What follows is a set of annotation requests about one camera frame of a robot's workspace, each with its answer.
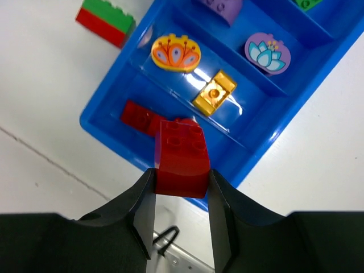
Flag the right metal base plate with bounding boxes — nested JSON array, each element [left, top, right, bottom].
[[147, 230, 215, 273]]

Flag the yellow flower lego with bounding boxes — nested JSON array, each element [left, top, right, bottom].
[[151, 34, 202, 72]]

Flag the red curved lego brick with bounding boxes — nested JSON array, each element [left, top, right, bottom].
[[119, 100, 166, 137]]

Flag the green top lego brick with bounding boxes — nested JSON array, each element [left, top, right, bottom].
[[81, 0, 136, 35]]

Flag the yellow lego piece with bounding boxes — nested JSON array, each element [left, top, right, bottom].
[[192, 70, 237, 117]]

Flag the purple flower lego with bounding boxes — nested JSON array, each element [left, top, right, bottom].
[[244, 32, 291, 75]]

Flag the blue compartment bin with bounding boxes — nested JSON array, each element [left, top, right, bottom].
[[79, 0, 364, 213]]

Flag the red bottom lego brick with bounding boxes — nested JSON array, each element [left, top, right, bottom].
[[76, 8, 126, 48]]

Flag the purple curved lego brick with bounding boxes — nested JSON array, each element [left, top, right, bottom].
[[196, 0, 243, 26]]

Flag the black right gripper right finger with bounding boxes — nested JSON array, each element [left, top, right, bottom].
[[208, 170, 363, 272]]

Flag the red lego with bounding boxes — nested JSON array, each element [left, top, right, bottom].
[[155, 120, 210, 198]]

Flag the green lego brick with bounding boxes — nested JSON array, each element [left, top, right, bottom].
[[81, 0, 136, 35], [294, 0, 322, 11]]

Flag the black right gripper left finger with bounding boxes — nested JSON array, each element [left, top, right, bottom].
[[1, 168, 156, 272]]

